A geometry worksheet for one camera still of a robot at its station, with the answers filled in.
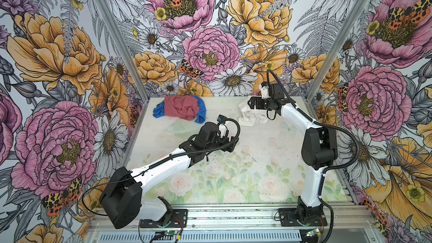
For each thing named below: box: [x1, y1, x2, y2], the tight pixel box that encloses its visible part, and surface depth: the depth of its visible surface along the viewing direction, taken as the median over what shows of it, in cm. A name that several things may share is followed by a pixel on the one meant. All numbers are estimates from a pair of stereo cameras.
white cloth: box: [237, 101, 270, 127], surface depth 107 cm
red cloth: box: [164, 94, 200, 121], surface depth 108 cm
